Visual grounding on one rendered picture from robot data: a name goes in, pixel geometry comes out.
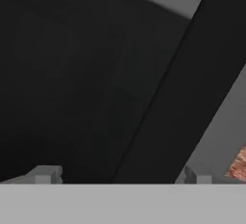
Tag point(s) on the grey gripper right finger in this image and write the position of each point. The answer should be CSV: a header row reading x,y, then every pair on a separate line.
x,y
199,176

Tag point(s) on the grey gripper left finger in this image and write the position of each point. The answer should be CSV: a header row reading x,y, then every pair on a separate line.
x,y
44,174

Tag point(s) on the black microwave door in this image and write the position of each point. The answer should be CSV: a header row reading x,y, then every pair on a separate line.
x,y
189,99

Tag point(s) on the black microwave oven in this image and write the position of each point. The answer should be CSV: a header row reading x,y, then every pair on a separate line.
x,y
64,74

